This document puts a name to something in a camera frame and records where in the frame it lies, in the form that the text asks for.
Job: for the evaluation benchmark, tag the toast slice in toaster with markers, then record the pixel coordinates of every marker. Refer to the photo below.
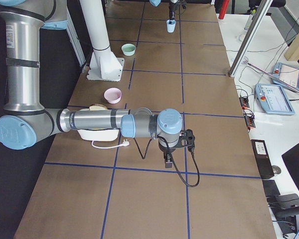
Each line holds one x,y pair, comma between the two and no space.
97,107

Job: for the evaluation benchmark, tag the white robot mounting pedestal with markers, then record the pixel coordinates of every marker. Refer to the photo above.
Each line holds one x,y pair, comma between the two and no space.
104,65

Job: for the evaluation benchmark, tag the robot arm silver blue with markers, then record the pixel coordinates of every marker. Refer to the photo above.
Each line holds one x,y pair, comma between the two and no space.
26,121

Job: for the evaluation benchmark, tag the white side desk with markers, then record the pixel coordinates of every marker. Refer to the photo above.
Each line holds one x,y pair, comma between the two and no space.
271,83

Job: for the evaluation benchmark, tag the mint green bowl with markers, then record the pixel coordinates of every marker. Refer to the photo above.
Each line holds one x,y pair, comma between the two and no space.
128,49

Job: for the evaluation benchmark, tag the far teach pendant tablet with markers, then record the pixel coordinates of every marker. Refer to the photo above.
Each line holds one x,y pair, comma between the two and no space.
287,74

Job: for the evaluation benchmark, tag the red fire extinguisher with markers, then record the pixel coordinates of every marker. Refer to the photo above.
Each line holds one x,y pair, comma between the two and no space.
224,7

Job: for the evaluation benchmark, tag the near teach pendant tablet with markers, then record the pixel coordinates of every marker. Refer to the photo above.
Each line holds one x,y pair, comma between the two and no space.
273,99

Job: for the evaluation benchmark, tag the black power brick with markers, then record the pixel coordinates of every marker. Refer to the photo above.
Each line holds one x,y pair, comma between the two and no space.
262,158

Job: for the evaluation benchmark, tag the pink bowl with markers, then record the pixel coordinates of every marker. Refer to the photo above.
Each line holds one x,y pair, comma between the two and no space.
113,95

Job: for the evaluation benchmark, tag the cream toaster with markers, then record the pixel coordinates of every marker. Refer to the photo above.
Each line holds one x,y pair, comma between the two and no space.
101,134

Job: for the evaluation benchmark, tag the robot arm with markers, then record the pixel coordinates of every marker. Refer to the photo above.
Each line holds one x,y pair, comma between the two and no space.
173,6

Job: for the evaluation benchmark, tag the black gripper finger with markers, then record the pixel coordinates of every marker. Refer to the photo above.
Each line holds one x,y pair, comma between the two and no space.
171,13

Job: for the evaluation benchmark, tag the aluminium frame post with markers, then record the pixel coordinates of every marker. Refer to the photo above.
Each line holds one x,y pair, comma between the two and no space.
257,19

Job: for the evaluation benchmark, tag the teach pendant tablet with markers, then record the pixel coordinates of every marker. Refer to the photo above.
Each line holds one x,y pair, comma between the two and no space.
287,74
273,99

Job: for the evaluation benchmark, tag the orange black connector box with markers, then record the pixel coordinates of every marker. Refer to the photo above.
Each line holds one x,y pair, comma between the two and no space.
247,113

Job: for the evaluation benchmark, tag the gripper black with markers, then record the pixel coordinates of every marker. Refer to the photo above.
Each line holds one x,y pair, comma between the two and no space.
166,151

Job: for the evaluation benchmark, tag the blue cup robot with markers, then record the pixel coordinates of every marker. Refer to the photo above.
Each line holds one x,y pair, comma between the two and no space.
170,25

